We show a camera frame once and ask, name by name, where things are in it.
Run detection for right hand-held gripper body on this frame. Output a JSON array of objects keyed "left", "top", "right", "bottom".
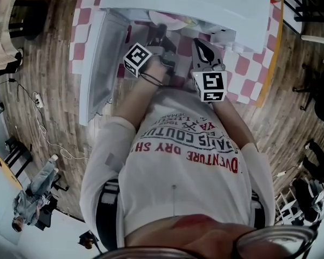
[{"left": 191, "top": 60, "right": 228, "bottom": 103}]

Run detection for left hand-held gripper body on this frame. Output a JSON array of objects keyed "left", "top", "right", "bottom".
[{"left": 123, "top": 38, "right": 180, "bottom": 78}]

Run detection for person's left forearm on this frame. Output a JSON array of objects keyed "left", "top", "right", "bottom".
[{"left": 112, "top": 60, "right": 165, "bottom": 136}]

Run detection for person's right forearm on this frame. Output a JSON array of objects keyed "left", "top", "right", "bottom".
[{"left": 210, "top": 97, "right": 259, "bottom": 152}]

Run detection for white round plate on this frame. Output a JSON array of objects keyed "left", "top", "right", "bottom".
[{"left": 148, "top": 9, "right": 191, "bottom": 32}]

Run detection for black wrist band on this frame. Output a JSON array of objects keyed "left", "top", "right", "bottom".
[{"left": 138, "top": 71, "right": 165, "bottom": 88}]

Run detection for pink white checkered tablecloth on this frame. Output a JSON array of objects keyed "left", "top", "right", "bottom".
[{"left": 70, "top": 0, "right": 280, "bottom": 107}]

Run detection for white-legged wooden table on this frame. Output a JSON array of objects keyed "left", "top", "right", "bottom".
[{"left": 255, "top": 0, "right": 285, "bottom": 108}]

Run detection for black metal rack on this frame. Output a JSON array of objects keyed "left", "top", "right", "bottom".
[{"left": 282, "top": 0, "right": 324, "bottom": 35}]

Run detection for white power strip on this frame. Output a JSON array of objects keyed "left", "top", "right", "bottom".
[{"left": 33, "top": 92, "right": 44, "bottom": 109}]

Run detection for person's white printed shirt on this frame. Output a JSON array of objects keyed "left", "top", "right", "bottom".
[{"left": 79, "top": 86, "right": 276, "bottom": 253}]

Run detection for white table leg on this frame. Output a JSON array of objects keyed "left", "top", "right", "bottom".
[{"left": 300, "top": 33, "right": 324, "bottom": 47}]

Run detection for beige draped table cloth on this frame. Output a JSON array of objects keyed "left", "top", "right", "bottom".
[{"left": 0, "top": 0, "right": 24, "bottom": 72}]

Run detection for white chair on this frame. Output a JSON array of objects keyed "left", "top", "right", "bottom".
[{"left": 274, "top": 187, "right": 306, "bottom": 225}]

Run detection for person's face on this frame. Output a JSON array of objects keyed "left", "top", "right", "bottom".
[{"left": 124, "top": 214, "right": 262, "bottom": 259}]

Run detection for person's glasses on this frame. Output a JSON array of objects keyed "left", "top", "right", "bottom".
[{"left": 96, "top": 221, "right": 321, "bottom": 259}]

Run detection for yellow wooden table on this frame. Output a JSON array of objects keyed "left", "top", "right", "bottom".
[{"left": 0, "top": 152, "right": 24, "bottom": 190}]

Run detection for black cable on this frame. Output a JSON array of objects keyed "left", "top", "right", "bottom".
[{"left": 0, "top": 78, "right": 37, "bottom": 98}]

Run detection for white cable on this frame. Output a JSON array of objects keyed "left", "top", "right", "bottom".
[{"left": 35, "top": 105, "right": 90, "bottom": 161}]

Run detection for black harness strap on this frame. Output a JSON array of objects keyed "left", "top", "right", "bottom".
[
  {"left": 96, "top": 179, "right": 120, "bottom": 251},
  {"left": 250, "top": 189, "right": 266, "bottom": 230}
]

